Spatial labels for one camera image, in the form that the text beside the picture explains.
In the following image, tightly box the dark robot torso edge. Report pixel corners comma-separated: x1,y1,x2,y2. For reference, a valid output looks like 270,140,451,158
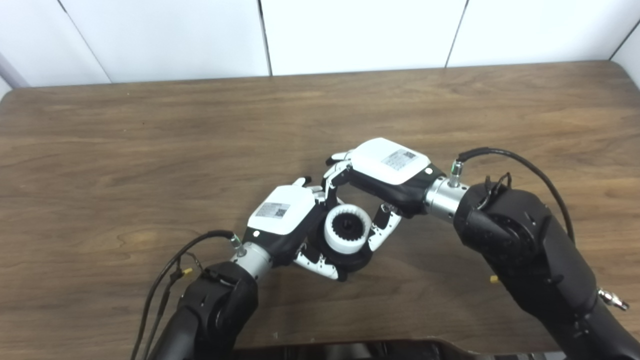
232,339,566,360

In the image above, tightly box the white plastic ring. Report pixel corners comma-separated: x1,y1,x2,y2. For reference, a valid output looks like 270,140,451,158
324,204,372,253

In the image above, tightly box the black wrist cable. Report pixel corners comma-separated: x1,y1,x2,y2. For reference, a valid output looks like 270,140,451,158
131,230,246,360
448,147,630,311

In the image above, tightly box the round black stepped part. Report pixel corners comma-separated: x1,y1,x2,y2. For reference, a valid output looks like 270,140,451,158
315,200,376,273

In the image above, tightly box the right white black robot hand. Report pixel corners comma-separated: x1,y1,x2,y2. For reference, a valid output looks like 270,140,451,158
322,137,447,252

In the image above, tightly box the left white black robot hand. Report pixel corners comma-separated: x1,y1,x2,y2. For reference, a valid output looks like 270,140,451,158
242,176,351,282

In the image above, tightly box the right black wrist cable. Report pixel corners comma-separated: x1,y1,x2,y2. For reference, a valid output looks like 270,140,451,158
448,147,630,311

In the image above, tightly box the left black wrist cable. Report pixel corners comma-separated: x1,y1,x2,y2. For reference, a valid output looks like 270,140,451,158
131,230,246,360

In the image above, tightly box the gray wall corner post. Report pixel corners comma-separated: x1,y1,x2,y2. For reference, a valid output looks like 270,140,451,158
0,52,31,90

